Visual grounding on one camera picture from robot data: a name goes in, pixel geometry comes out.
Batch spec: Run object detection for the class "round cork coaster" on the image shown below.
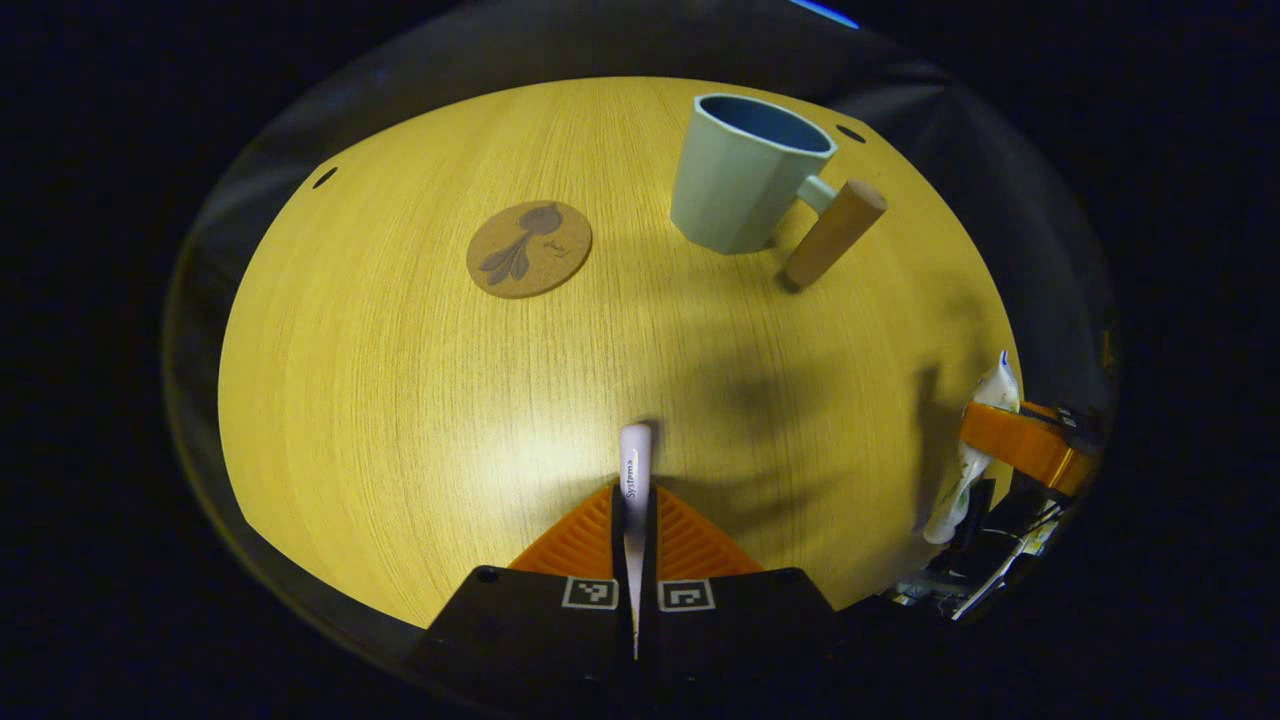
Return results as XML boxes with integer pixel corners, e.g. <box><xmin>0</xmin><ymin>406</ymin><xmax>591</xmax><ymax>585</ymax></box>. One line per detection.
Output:
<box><xmin>466</xmin><ymin>200</ymin><xmax>594</xmax><ymax>300</ymax></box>

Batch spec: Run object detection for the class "pink toothbrush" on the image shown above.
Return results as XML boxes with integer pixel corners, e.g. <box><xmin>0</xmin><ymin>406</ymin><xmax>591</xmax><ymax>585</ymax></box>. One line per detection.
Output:
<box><xmin>619</xmin><ymin>423</ymin><xmax>653</xmax><ymax>661</ymax></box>

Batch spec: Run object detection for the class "wooden desktop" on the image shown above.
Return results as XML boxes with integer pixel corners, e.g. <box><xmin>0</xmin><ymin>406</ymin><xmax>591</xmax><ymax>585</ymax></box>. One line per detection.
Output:
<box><xmin>217</xmin><ymin>76</ymin><xmax>1023</xmax><ymax>629</ymax></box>

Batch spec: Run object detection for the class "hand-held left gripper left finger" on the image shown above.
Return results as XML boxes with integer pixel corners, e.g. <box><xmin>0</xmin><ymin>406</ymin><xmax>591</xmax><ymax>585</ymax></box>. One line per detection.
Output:
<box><xmin>405</xmin><ymin>482</ymin><xmax>637</xmax><ymax>691</ymax></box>

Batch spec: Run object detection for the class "light blue cup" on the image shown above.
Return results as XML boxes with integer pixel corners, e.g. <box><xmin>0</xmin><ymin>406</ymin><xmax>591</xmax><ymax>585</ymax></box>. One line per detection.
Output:
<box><xmin>669</xmin><ymin>93</ymin><xmax>889</xmax><ymax>293</ymax></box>

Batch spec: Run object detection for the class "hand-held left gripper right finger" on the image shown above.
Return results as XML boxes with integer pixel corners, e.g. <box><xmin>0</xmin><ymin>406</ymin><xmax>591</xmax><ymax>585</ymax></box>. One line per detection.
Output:
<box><xmin>640</xmin><ymin>485</ymin><xmax>851</xmax><ymax>691</ymax></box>

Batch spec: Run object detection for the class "white toothpaste tube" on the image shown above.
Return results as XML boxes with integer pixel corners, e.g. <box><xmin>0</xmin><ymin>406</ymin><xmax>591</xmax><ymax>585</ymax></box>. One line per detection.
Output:
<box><xmin>922</xmin><ymin>350</ymin><xmax>1023</xmax><ymax>546</ymax></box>

